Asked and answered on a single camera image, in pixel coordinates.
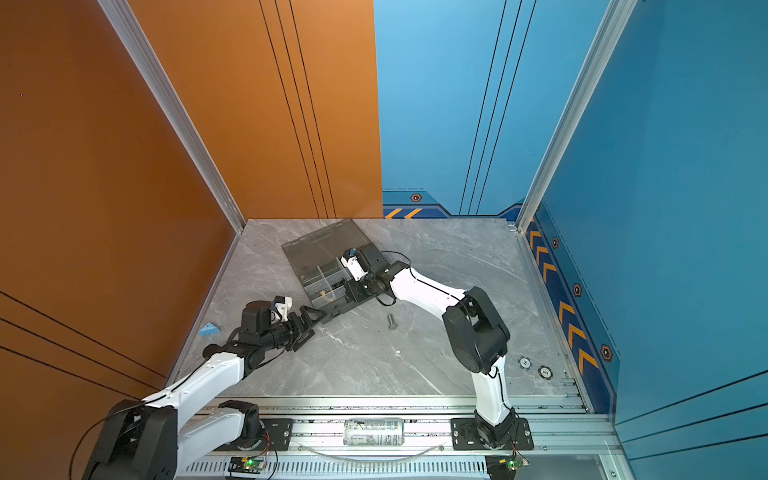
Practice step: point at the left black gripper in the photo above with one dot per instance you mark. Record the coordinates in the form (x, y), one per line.
(301, 331)

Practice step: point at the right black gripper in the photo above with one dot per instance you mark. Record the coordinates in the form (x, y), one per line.
(355, 294)

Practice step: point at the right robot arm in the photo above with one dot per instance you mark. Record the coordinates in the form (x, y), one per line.
(477, 334)

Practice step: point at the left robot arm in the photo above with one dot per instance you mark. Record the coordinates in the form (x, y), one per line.
(158, 437)

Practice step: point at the grey plastic organizer box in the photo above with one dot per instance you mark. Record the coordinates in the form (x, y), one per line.
(315, 260)

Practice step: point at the blue triangular wedge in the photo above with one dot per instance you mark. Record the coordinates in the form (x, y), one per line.
(208, 330)

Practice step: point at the black round cap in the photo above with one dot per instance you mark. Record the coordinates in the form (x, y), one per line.
(209, 351)

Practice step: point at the left circuit board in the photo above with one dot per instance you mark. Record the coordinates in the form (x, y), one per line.
(239, 466)

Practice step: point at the circuit board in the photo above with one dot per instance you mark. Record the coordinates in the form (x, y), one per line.
(504, 467)
(239, 466)

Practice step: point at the white round marker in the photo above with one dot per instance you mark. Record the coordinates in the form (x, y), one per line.
(525, 363)

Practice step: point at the black round marker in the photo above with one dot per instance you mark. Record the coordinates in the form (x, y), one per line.
(545, 372)

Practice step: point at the right circuit board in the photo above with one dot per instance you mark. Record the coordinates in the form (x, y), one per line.
(504, 467)

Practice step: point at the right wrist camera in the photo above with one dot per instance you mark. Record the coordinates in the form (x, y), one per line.
(351, 263)

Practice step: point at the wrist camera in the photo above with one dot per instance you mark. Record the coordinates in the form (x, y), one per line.
(351, 263)
(282, 306)

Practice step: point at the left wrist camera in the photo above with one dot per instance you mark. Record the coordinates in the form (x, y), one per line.
(282, 306)

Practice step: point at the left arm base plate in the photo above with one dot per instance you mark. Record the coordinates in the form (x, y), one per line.
(274, 434)

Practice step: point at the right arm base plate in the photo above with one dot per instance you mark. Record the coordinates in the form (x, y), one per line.
(514, 433)

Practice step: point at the aluminium front rail frame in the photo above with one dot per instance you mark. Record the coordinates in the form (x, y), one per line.
(435, 411)

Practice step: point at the left aluminium corner post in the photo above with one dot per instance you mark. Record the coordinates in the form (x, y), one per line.
(128, 29)

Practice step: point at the aluminium corner post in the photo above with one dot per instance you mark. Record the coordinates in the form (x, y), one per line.
(128, 29)
(609, 32)

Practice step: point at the right aluminium corner post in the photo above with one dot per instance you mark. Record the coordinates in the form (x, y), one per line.
(609, 32)

